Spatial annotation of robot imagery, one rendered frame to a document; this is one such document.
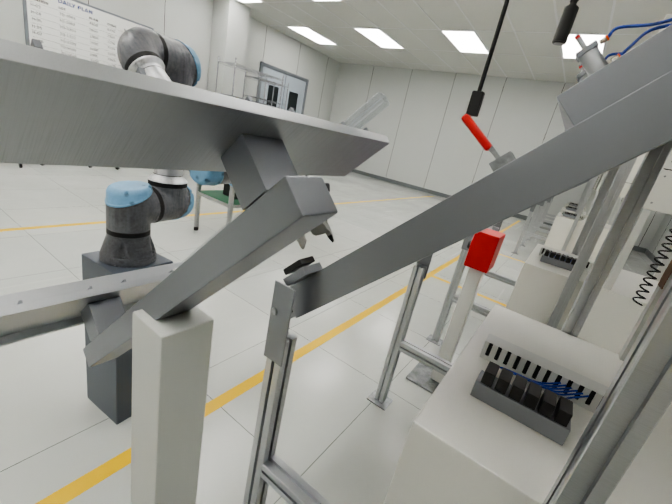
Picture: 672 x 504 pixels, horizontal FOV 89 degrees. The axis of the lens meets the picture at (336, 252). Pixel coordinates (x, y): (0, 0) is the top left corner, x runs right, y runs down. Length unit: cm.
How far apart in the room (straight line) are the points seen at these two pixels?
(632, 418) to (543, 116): 906
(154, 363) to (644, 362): 50
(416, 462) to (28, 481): 106
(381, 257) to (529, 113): 901
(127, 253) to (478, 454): 100
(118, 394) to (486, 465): 110
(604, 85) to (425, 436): 55
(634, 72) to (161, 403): 63
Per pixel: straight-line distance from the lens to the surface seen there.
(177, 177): 123
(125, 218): 115
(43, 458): 143
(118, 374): 133
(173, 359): 41
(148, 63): 108
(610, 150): 49
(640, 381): 50
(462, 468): 66
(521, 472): 68
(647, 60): 55
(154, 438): 47
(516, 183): 50
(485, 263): 155
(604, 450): 54
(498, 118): 959
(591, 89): 54
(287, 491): 90
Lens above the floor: 104
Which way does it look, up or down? 19 degrees down
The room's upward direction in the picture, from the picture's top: 12 degrees clockwise
